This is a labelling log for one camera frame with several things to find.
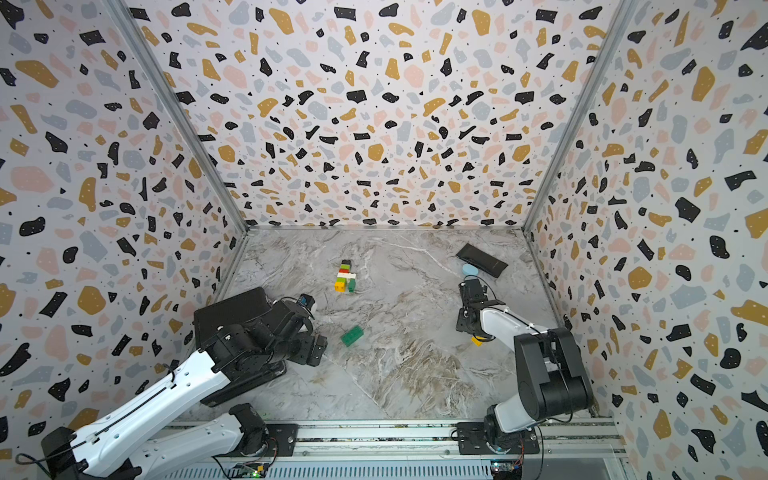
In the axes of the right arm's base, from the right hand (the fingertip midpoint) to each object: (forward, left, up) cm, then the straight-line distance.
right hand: (473, 323), depth 94 cm
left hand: (-14, +44, +15) cm, 48 cm away
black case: (0, +74, +6) cm, 74 cm away
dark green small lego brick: (+13, +41, +1) cm, 43 cm away
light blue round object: (+22, -1, -1) cm, 22 cm away
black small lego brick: (+23, +44, +2) cm, 50 cm away
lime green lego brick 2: (+15, +44, +2) cm, 47 cm away
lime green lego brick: (+22, +44, +1) cm, 49 cm away
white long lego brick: (+16, +43, +3) cm, 46 cm away
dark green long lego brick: (-5, +38, 0) cm, 38 cm away
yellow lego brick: (-10, +2, +9) cm, 14 cm away
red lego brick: (+19, +44, +2) cm, 48 cm away
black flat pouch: (+27, -7, -1) cm, 28 cm away
